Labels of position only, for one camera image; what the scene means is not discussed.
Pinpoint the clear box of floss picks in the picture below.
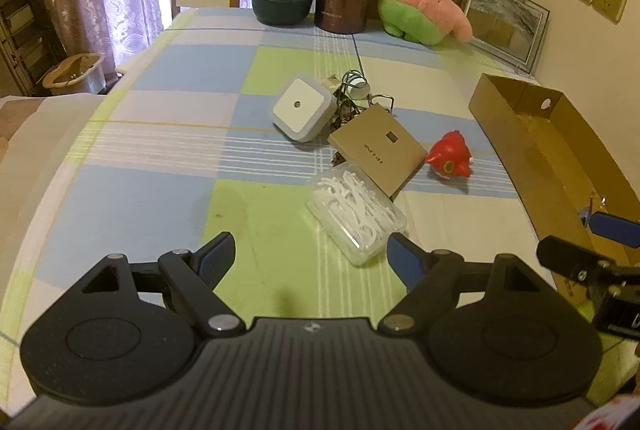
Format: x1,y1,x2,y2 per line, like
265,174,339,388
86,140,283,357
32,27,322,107
306,161,407,267

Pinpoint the red toy figure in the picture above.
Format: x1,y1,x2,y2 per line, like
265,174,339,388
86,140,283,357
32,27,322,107
425,130,473,179

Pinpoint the gold TP-Link square router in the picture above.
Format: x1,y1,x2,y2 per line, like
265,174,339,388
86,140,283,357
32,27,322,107
329,104,426,197

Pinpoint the white square night light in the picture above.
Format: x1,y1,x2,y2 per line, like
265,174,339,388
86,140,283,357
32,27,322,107
270,77,337,143

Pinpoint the blue binder clip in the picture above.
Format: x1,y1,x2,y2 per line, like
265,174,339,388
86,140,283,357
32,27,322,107
578,195,640,249

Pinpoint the cardboard tray box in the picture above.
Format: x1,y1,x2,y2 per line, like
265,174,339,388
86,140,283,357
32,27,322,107
467,72,640,306

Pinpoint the checkered tablecloth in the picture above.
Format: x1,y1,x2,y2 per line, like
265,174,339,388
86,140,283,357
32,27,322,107
0,6,640,406

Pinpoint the beige basket on floor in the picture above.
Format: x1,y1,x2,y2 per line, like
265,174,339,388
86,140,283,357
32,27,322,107
42,53,106,96

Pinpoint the framed sand picture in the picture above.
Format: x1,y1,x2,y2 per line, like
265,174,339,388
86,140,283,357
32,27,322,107
462,0,550,75

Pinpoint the pink Patrick star plush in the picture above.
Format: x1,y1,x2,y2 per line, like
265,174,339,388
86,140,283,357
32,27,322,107
376,0,473,46

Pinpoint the dark wooden folding rack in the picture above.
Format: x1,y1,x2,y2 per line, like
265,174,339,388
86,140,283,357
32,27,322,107
1,0,66,97

